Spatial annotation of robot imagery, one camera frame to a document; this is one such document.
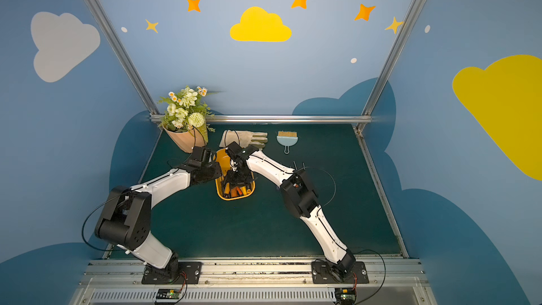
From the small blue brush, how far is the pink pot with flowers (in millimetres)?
393

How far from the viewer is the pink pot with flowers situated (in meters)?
0.88

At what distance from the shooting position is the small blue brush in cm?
117
